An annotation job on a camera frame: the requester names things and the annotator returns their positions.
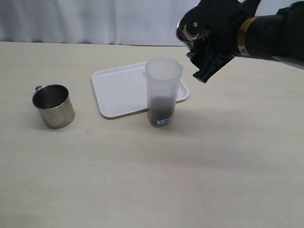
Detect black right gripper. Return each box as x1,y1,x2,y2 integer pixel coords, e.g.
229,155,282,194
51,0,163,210
186,0,252,83

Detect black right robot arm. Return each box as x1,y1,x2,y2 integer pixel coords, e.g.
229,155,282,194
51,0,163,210
176,0,304,83

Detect clear plastic tall container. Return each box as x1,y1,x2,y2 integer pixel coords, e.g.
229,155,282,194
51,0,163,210
143,57,183,127

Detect steel mug with kibble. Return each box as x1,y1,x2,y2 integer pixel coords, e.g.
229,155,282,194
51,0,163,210
175,9,211,51

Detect white plastic tray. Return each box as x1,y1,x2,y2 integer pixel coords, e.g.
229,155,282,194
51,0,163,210
92,62,190,119

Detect white curtain backdrop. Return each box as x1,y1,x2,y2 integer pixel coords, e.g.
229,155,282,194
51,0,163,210
0,0,304,48

